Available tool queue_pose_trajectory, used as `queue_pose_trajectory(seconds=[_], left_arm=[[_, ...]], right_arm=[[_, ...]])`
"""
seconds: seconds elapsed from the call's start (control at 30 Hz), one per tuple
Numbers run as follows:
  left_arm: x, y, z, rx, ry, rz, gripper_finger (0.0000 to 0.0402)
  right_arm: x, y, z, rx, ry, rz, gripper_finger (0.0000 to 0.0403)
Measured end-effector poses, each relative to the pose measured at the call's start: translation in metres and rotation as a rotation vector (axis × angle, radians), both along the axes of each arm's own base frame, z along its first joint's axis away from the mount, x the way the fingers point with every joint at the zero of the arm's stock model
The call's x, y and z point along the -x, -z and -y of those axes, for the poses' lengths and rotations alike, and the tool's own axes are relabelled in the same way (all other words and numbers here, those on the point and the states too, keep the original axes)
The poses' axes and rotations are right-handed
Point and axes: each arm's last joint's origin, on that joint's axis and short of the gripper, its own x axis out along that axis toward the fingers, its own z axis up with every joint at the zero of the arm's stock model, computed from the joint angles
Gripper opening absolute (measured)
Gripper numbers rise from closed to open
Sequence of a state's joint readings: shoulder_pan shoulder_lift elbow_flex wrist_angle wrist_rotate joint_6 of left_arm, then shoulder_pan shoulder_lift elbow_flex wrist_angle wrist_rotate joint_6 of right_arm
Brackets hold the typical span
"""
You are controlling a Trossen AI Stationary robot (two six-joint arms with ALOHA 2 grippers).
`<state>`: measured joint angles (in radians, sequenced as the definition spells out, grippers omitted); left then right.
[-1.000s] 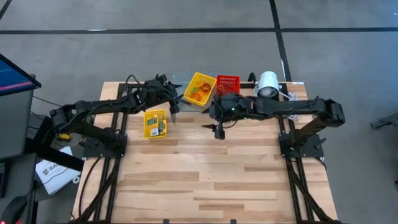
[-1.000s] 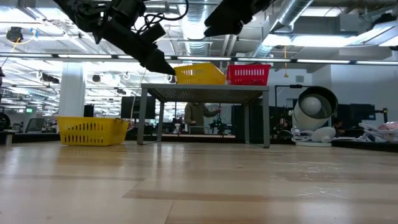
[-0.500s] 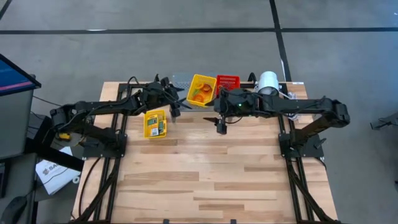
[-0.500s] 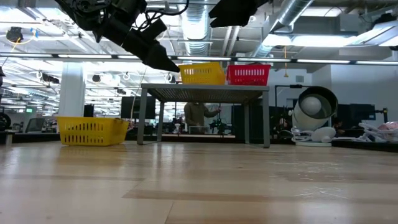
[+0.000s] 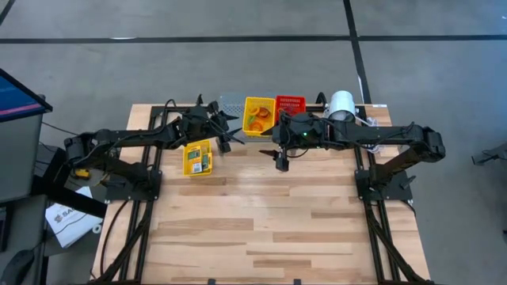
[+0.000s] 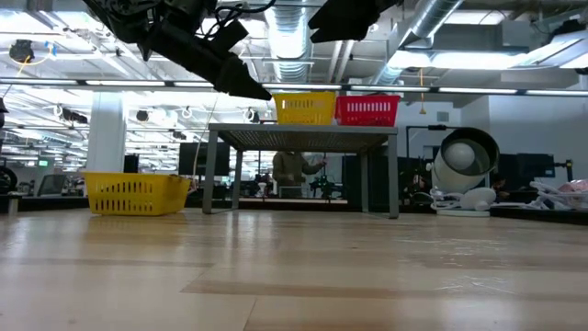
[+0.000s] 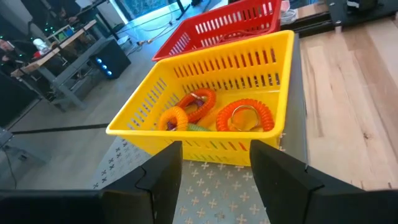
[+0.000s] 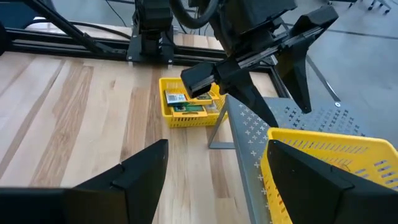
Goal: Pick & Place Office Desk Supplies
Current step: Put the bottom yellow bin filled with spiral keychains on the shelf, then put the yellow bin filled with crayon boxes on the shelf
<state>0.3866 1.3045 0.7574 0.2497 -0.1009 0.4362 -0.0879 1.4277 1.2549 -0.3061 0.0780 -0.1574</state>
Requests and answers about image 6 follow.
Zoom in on white cylindrical spot lamp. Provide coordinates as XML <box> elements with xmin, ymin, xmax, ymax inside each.
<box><xmin>424</xmin><ymin>127</ymin><xmax>502</xmax><ymax>218</ymax></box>

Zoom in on silver ventilation duct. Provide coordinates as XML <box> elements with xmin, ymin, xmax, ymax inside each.
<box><xmin>264</xmin><ymin>0</ymin><xmax>318</xmax><ymax>84</ymax></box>
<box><xmin>374</xmin><ymin>0</ymin><xmax>465</xmax><ymax>86</ymax></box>

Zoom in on black ceiling dome device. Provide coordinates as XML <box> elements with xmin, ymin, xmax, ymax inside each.
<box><xmin>8</xmin><ymin>39</ymin><xmax>36</xmax><ymax>63</ymax></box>

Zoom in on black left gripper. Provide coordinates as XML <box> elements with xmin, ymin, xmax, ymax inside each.
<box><xmin>82</xmin><ymin>0</ymin><xmax>273</xmax><ymax>101</ymax></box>

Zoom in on white cable bundle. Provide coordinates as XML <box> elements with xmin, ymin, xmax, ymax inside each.
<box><xmin>529</xmin><ymin>179</ymin><xmax>588</xmax><ymax>212</ymax></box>

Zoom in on yellow slotted plastic basket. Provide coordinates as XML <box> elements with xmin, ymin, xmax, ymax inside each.
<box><xmin>82</xmin><ymin>171</ymin><xmax>192</xmax><ymax>217</ymax></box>
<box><xmin>273</xmin><ymin>91</ymin><xmax>337</xmax><ymax>126</ymax></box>

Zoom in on black aluminium table frame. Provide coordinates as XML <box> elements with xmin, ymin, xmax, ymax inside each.
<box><xmin>0</xmin><ymin>195</ymin><xmax>588</xmax><ymax>226</ymax></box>

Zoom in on person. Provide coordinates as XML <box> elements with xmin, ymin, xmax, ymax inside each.
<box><xmin>271</xmin><ymin>151</ymin><xmax>328</xmax><ymax>200</ymax></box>
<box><xmin>489</xmin><ymin>173</ymin><xmax>511</xmax><ymax>203</ymax></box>

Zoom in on ceiling light bar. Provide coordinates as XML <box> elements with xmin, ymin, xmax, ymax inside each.
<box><xmin>0</xmin><ymin>77</ymin><xmax>588</xmax><ymax>97</ymax></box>

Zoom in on hanging yellow pendant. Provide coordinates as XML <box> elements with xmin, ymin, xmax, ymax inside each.
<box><xmin>417</xmin><ymin>68</ymin><xmax>427</xmax><ymax>116</ymax></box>

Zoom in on black computer monitor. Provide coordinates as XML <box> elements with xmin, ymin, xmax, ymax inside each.
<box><xmin>177</xmin><ymin>142</ymin><xmax>231</xmax><ymax>177</ymax></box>
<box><xmin>498</xmin><ymin>153</ymin><xmax>557</xmax><ymax>192</ymax></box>

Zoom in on black pipe frame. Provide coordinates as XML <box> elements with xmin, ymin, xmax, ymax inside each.
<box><xmin>405</xmin><ymin>123</ymin><xmax>460</xmax><ymax>162</ymax></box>

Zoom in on grey rectangular air duct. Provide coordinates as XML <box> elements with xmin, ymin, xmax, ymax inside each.
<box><xmin>431</xmin><ymin>20</ymin><xmax>537</xmax><ymax>52</ymax></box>

